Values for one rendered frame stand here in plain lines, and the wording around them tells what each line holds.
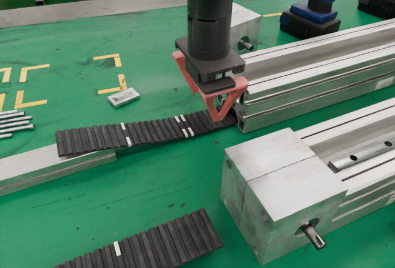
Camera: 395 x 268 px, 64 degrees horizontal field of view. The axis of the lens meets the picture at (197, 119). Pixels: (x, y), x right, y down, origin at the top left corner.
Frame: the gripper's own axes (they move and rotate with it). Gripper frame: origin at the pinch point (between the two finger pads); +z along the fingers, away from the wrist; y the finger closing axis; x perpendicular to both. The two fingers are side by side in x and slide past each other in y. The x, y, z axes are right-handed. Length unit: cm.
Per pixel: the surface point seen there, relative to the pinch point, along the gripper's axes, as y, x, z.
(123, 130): 0.6, 13.5, 1.6
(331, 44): 2.2, -25.9, -3.3
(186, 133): -2.1, 4.5, 3.4
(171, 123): 1.0, 5.9, 3.3
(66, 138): 0.4, 21.4, 0.0
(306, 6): 20.1, -34.8, -2.4
